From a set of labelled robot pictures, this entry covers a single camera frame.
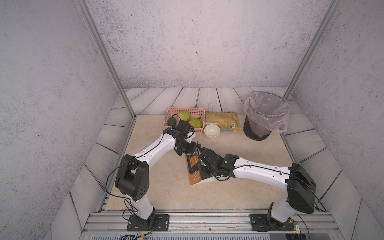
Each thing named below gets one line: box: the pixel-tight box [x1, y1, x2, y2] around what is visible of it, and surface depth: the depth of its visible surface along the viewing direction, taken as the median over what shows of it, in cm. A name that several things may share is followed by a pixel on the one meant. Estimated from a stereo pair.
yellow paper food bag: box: [205, 111, 242, 133], surface depth 117 cm
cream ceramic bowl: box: [204, 124, 221, 139], surface depth 108 cm
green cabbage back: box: [179, 110, 191, 122], surface depth 114 cm
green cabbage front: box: [189, 116, 203, 128], surface depth 108 cm
